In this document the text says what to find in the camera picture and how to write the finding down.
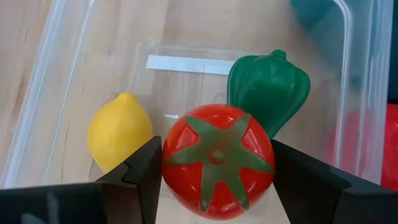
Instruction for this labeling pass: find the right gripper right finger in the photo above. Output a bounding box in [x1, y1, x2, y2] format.
[271, 139, 353, 224]

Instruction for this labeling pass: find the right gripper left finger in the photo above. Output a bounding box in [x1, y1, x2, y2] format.
[95, 135, 164, 224]

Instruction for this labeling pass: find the yellow lemon toy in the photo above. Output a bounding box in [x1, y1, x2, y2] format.
[86, 92, 155, 175]

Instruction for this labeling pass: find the red tomato toy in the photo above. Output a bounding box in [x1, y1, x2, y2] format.
[160, 103, 277, 222]

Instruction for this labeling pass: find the red bell pepper toy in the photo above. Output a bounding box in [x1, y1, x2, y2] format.
[323, 103, 398, 192]

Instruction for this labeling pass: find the green bell pepper toy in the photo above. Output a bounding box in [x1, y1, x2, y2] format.
[226, 49, 312, 140]

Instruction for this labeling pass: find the dark green cloth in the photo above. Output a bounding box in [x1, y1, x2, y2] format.
[290, 0, 398, 103]

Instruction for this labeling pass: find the clear plastic tupperware container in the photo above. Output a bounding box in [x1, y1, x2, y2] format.
[0, 0, 395, 224]

